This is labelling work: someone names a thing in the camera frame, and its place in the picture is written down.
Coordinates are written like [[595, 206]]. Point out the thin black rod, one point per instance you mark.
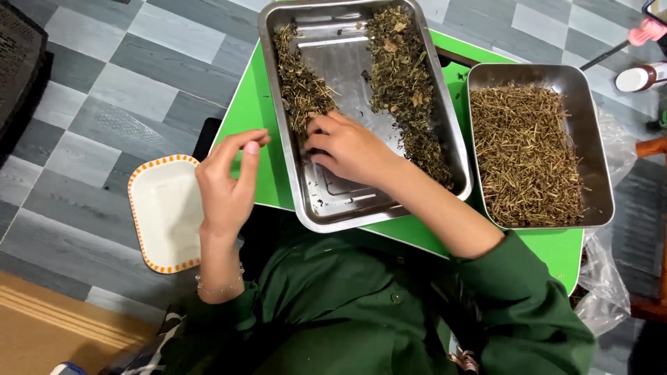
[[604, 54]]

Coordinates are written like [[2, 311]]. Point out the person's left hand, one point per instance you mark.
[[224, 187]]

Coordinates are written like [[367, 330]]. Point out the person's green jacket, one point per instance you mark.
[[338, 312]]

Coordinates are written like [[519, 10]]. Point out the person's right fingers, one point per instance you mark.
[[323, 140]]

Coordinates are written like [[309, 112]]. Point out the person's right hand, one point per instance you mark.
[[359, 151]]

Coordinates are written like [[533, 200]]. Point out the white plate with orange rim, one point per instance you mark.
[[166, 218]]

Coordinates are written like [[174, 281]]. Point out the brown bottle with white cap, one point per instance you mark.
[[638, 78]]

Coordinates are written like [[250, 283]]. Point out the black plastic crate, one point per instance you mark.
[[18, 62]]

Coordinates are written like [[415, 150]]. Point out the pile of dried crushed leaves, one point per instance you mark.
[[401, 78]]

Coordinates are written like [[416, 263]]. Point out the clear plastic bag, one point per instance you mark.
[[599, 291]]

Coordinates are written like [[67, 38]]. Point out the pile of dried herb sprigs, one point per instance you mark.
[[302, 88]]

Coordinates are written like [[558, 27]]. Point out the black and white patterned cloth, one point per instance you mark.
[[151, 354]]

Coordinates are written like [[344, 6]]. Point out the deep steel tray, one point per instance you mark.
[[521, 74]]

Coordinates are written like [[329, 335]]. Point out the heap of dried cut stems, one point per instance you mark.
[[526, 156]]

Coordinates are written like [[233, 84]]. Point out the brown cardboard sheet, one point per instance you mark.
[[47, 328]]

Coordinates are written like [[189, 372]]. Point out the pink clamp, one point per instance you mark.
[[646, 32]]

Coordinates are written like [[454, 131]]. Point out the black phone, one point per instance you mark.
[[657, 9]]

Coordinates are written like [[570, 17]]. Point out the small green table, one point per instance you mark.
[[547, 252]]

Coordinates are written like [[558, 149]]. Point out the large steel tray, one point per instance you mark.
[[338, 67]]

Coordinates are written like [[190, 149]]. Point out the blue and white object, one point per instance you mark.
[[67, 368]]

